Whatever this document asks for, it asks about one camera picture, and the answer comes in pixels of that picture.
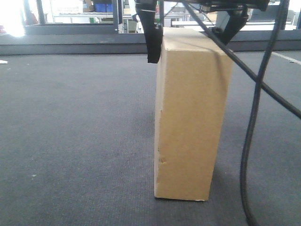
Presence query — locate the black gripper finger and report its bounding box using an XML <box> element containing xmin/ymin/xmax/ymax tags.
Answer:
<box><xmin>135</xmin><ymin>0</ymin><xmax>163</xmax><ymax>64</ymax></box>

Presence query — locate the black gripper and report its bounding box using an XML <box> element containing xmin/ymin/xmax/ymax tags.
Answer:
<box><xmin>172</xmin><ymin>0</ymin><xmax>269</xmax><ymax>45</ymax></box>

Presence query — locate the tall brown cardboard box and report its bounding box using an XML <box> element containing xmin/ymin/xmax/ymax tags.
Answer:
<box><xmin>154</xmin><ymin>27</ymin><xmax>233</xmax><ymax>201</ymax></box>

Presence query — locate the blue storage crate on rack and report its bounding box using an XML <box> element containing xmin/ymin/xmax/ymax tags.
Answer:
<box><xmin>94</xmin><ymin>3</ymin><xmax>113</xmax><ymax>13</ymax></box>

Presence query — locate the black cable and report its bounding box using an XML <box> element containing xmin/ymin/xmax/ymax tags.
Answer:
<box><xmin>182</xmin><ymin>1</ymin><xmax>301</xmax><ymax>120</ymax></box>
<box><xmin>239</xmin><ymin>0</ymin><xmax>290</xmax><ymax>226</ymax></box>

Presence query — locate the black metal frame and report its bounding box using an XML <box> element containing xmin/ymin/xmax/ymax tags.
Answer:
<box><xmin>20</xmin><ymin>0</ymin><xmax>122</xmax><ymax>35</ymax></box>

